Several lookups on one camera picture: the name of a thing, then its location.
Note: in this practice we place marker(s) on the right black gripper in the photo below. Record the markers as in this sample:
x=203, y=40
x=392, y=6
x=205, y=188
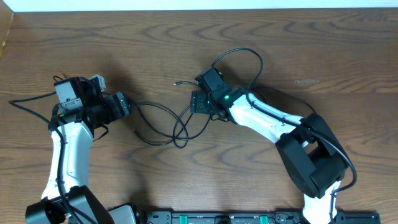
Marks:
x=196, y=102

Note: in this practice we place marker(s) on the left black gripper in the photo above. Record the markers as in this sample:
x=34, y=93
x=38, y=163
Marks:
x=121, y=103

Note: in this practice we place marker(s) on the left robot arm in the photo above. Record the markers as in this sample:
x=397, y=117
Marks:
x=82, y=108

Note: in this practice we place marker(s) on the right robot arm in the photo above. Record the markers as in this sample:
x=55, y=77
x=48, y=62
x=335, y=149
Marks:
x=309, y=150

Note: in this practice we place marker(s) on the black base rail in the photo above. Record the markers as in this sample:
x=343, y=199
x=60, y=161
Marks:
x=248, y=218

